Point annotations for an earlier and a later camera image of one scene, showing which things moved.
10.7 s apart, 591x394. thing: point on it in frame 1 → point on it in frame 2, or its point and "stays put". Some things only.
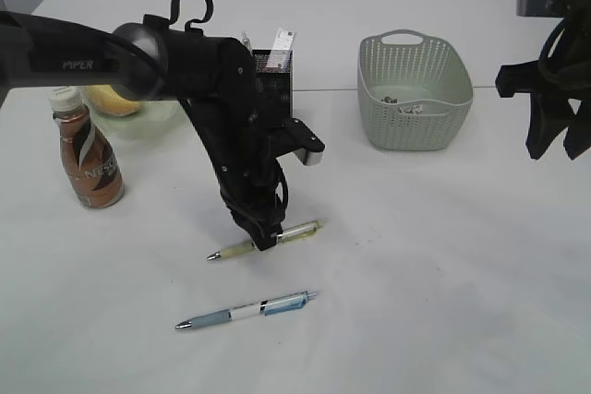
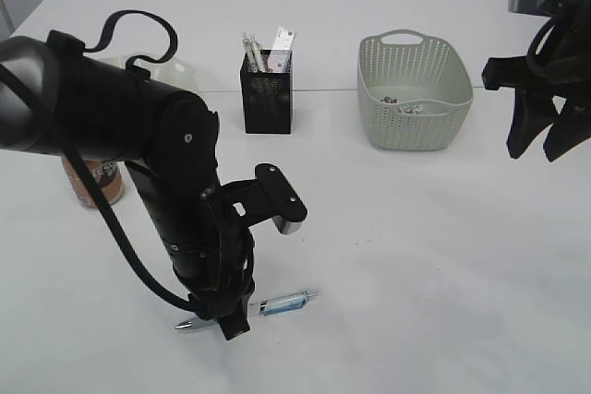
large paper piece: (415, 109) stays put
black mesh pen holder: (274, 90) stays put
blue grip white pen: (265, 307) stays put
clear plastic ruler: (282, 50) stays put
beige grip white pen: (293, 233) → (257, 50)
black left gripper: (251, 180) → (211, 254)
